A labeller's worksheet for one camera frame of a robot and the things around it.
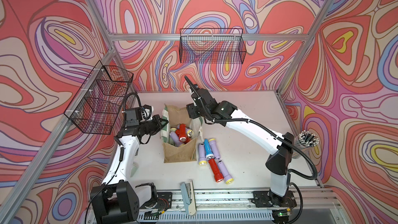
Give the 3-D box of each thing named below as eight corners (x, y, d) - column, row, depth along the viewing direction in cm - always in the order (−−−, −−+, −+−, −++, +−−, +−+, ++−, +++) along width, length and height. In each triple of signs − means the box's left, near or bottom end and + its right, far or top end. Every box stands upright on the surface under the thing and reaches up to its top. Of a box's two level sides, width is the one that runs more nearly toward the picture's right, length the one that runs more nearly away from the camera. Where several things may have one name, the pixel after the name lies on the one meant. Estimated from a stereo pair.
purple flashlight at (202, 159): (198, 165, 86) (198, 163, 83) (198, 145, 94) (198, 142, 91) (206, 165, 86) (207, 163, 83) (206, 145, 94) (206, 142, 91)
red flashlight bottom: (216, 182, 80) (216, 181, 78) (207, 160, 87) (208, 159, 86) (223, 179, 81) (224, 178, 79) (214, 158, 88) (215, 157, 87)
